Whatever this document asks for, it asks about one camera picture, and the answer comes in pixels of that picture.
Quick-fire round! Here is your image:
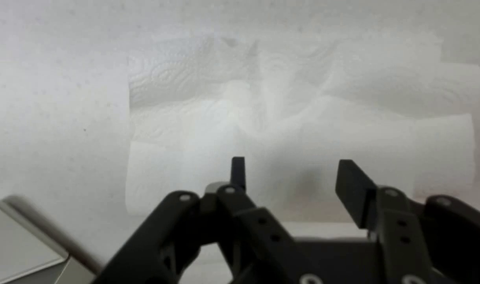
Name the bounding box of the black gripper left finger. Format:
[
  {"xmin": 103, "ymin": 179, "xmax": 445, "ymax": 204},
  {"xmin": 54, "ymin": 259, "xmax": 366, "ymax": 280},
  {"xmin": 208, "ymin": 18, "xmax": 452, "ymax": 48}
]
[{"xmin": 92, "ymin": 155, "xmax": 300, "ymax": 284}]

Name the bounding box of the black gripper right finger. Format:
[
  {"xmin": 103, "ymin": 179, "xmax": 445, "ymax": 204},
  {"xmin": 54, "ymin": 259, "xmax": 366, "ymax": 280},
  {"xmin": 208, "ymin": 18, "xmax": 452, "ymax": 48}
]
[{"xmin": 336, "ymin": 158, "xmax": 480, "ymax": 284}]

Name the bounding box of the white paper towel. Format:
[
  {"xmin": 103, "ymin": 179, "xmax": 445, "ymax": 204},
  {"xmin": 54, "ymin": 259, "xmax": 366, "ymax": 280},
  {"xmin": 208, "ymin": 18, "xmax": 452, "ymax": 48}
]
[{"xmin": 125, "ymin": 30, "xmax": 480, "ymax": 218}]

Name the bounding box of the silver water dispenser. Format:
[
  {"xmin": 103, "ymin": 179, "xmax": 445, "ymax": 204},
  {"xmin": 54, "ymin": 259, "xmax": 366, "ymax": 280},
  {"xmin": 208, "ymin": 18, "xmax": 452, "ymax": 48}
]
[{"xmin": 0, "ymin": 196, "xmax": 103, "ymax": 284}]

